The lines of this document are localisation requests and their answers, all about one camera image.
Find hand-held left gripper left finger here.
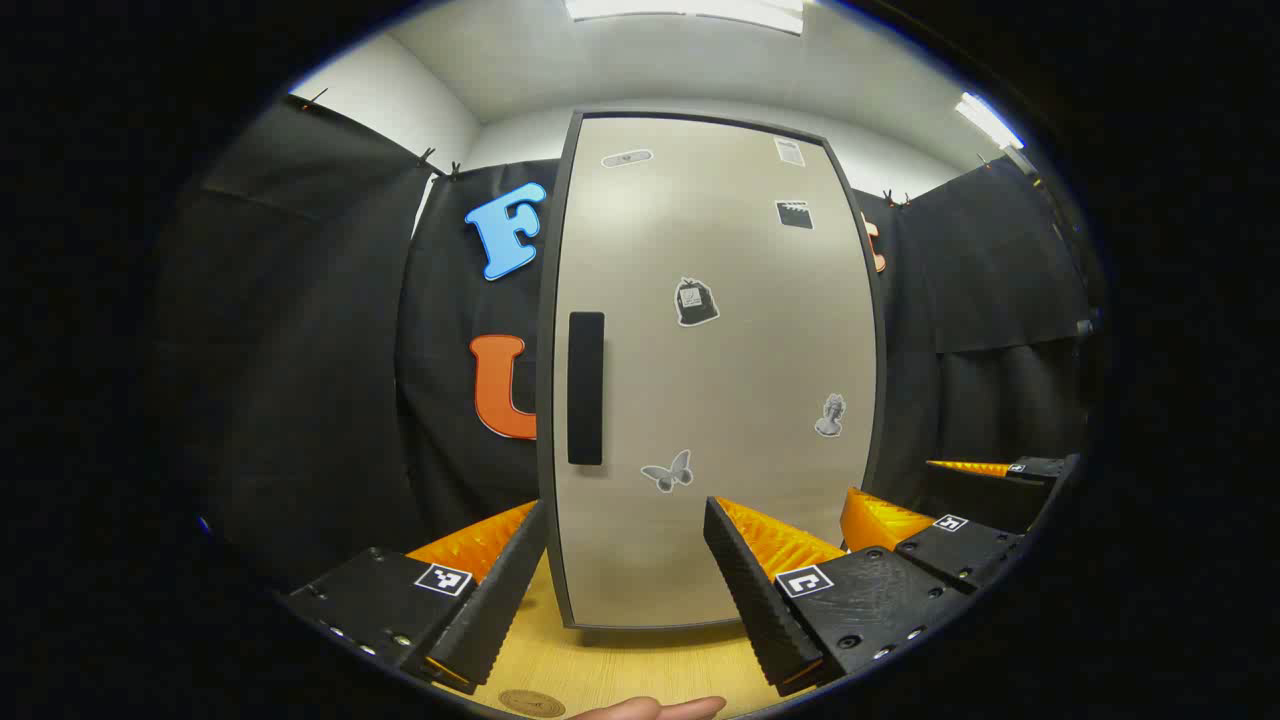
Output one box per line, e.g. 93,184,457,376
283,498,551,693

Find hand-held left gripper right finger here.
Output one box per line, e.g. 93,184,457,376
702,496,977,699

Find round wooden coaster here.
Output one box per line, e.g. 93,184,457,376
498,688,568,719

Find beige cabinet door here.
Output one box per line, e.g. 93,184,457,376
552,116,877,629

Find dark grey cabinet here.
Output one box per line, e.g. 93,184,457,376
536,108,891,633

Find black backdrop cloth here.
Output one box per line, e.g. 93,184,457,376
150,92,1101,591

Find black door handle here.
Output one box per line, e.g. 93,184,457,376
567,311,606,467

